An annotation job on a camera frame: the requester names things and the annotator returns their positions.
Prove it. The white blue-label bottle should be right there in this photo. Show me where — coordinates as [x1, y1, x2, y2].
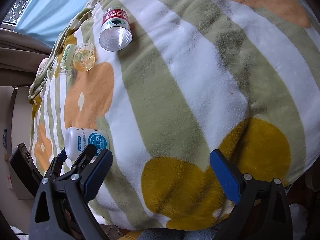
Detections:
[65, 127, 110, 161]

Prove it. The grey wooden headboard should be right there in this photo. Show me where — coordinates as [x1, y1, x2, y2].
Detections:
[1, 87, 34, 233]

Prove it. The clear green-label bottle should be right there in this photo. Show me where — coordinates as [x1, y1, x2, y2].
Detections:
[58, 44, 77, 76]

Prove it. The left brown curtain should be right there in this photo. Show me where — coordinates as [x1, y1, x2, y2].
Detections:
[0, 28, 52, 87]

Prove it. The clear red-label bottle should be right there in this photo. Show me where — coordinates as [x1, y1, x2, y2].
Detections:
[99, 7, 132, 51]

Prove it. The floral striped blanket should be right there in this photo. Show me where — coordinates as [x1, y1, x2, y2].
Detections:
[29, 0, 319, 230]

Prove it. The light blue cloth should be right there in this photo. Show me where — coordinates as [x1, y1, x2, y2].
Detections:
[14, 0, 89, 48]

